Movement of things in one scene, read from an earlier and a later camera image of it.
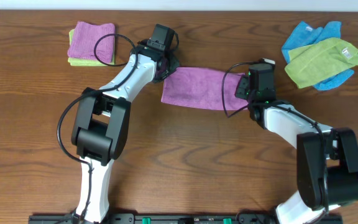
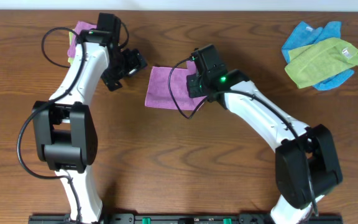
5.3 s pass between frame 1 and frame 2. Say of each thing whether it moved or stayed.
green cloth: stayed
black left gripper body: moved
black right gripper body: moved
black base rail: stayed
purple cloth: moved
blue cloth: stayed
